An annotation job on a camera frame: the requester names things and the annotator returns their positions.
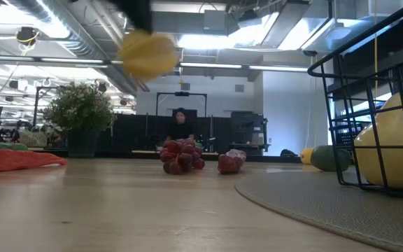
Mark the grey wall box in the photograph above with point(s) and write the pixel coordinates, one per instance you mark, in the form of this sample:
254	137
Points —
185	86
239	87

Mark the yellow lemon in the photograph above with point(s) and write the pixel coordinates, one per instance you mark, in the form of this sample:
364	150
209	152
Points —
305	156

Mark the silver ventilation duct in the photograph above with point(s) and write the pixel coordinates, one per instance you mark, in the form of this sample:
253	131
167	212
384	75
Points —
82	35

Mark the black round ceiling device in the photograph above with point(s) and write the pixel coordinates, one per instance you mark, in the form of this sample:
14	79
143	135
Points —
26	35

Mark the green avocado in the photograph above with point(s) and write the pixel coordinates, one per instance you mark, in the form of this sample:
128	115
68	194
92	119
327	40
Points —
329	158

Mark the small black dome object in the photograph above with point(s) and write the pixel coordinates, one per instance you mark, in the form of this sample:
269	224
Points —
288	153

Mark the long ceiling light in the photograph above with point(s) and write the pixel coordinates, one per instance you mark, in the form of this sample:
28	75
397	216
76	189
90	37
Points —
278	68
65	60
208	65

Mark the dark green cucumber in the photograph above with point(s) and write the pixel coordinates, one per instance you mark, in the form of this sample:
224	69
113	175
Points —
2	145

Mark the red grape bunch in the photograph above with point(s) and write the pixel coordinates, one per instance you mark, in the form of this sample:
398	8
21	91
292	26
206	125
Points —
182	157

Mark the potted green plant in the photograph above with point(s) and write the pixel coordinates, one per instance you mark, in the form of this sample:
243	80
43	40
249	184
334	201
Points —
79	108

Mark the black metal stand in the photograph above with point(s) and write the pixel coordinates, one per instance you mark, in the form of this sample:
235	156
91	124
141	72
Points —
35	105

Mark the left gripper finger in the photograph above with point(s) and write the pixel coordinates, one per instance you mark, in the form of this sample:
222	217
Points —
140	14

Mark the beige woven bag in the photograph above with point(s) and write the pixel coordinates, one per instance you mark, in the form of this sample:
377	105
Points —
33	138

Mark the round grey mat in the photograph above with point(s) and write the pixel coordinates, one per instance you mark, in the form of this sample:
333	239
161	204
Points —
327	210

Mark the black equipment cabinet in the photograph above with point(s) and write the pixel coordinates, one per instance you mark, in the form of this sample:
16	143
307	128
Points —
248	129

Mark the black partition panel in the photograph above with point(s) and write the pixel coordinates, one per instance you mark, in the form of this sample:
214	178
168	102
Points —
135	133

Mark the orange carrot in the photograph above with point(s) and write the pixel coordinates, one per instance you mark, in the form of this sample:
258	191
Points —
23	160

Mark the yellow pear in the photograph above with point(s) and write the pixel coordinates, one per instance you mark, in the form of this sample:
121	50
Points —
390	157

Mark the black gantry frame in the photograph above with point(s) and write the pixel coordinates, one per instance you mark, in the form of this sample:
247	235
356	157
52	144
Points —
182	94

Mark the person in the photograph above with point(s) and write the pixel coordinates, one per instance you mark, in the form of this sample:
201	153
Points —
180	131

